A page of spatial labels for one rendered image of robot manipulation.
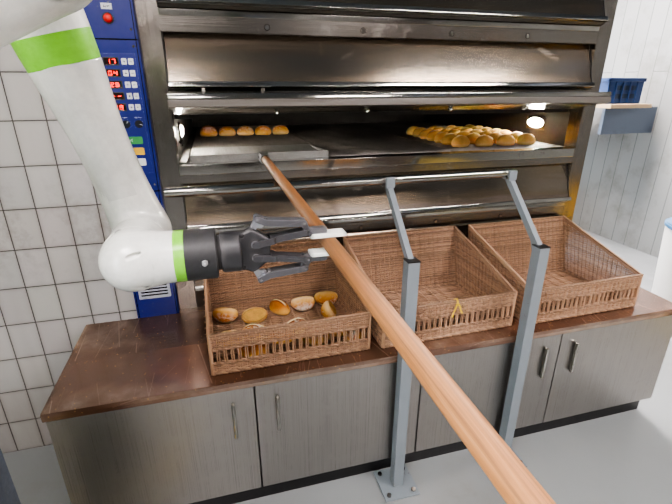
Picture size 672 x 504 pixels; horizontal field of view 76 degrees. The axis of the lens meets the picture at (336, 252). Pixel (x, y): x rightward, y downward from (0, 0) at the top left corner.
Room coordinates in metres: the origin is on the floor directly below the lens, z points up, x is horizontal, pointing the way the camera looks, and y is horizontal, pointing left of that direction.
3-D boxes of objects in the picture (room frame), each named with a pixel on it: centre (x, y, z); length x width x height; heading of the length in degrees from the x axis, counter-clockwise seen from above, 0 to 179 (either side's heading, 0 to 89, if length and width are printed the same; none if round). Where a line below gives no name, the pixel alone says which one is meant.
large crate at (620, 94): (4.05, -2.33, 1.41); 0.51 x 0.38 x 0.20; 16
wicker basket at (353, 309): (1.45, 0.21, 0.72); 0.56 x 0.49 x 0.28; 106
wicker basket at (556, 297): (1.77, -0.95, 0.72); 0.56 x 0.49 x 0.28; 106
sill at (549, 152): (1.89, -0.27, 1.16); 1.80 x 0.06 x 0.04; 105
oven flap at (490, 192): (1.86, -0.27, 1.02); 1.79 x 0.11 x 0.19; 105
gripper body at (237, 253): (0.74, 0.17, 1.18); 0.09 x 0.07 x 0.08; 106
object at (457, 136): (2.44, -0.72, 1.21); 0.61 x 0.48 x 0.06; 15
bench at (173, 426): (1.56, -0.25, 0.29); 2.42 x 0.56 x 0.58; 105
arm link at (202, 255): (0.72, 0.24, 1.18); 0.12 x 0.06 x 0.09; 16
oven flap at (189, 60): (1.86, -0.27, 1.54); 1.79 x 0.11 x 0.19; 105
